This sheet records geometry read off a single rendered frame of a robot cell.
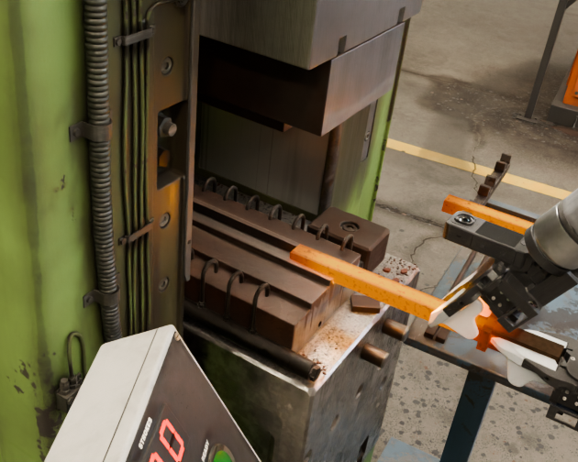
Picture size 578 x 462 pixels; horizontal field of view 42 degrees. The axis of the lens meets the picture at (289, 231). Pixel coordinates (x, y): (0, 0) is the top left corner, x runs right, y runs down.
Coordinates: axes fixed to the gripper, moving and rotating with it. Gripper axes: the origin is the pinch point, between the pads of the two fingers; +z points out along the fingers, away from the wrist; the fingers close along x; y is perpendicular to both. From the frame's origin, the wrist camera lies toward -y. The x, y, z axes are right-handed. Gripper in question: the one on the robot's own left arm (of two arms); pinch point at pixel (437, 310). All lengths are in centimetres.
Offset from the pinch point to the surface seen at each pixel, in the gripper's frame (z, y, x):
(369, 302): 13.2, -6.4, 5.7
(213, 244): 19.1, -29.7, -4.8
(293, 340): 12.8, -10.8, -12.1
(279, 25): -24.6, -36.8, -17.0
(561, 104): 101, 10, 338
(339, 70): -21.7, -30.3, -9.9
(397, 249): 117, 0, 157
